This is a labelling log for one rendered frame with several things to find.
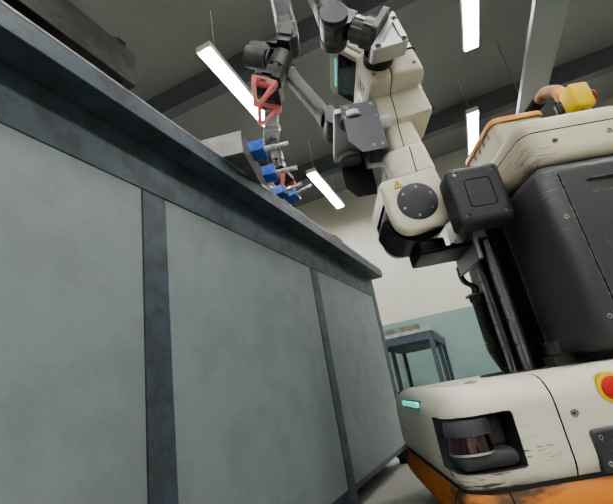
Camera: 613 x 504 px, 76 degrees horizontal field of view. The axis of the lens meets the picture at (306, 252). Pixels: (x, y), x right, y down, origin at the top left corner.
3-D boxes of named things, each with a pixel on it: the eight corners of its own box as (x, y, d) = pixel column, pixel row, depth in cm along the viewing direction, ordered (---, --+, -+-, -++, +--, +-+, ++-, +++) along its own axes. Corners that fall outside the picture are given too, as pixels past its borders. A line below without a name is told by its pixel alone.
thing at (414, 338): (459, 391, 576) (442, 329, 608) (451, 401, 408) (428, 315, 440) (412, 398, 599) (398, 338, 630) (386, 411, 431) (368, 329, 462)
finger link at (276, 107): (244, 109, 99) (256, 80, 101) (250, 127, 105) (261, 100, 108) (269, 115, 98) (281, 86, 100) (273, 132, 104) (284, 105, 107)
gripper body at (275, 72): (253, 74, 98) (263, 51, 100) (260, 102, 107) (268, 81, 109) (277, 79, 97) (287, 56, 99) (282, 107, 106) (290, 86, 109)
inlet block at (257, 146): (292, 158, 91) (288, 139, 93) (287, 146, 87) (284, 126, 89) (238, 171, 93) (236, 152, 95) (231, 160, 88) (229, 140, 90)
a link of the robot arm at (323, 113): (289, 52, 161) (290, 73, 170) (260, 62, 157) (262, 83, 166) (350, 118, 143) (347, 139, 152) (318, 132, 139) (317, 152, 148)
